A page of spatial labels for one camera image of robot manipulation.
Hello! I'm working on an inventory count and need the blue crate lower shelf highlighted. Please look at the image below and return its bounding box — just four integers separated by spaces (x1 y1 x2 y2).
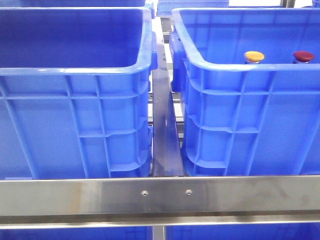
0 223 320 240

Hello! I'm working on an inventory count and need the blue plastic crate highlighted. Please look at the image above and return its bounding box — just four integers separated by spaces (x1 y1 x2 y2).
170 8 320 176
0 7 158 180

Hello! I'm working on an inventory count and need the blue plastic crate right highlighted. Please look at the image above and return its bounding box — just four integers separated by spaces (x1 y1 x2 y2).
170 8 320 176

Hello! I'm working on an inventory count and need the steel shelf divider bar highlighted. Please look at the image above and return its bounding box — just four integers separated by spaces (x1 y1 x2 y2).
152 17 184 177

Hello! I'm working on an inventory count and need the red push button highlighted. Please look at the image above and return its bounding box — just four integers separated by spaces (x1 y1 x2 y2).
293 50 315 64

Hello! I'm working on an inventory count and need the blue plastic crate left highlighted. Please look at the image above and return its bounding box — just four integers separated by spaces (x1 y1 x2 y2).
0 7 158 180

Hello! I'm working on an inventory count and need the yellow push button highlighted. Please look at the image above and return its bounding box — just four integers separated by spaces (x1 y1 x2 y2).
244 51 265 64

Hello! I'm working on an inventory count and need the steel shelf front rail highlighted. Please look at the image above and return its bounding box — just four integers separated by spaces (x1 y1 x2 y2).
0 175 320 229

